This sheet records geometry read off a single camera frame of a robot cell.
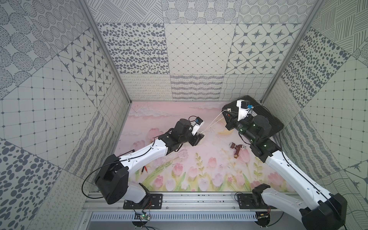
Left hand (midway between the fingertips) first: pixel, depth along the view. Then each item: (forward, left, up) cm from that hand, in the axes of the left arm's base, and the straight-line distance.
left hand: (199, 128), depth 80 cm
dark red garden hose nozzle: (-3, -26, -18) cm, 32 cm away
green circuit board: (-40, +27, -20) cm, 53 cm away
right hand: (+1, -11, +13) cm, 17 cm away
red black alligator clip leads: (-17, +32, -20) cm, 42 cm away
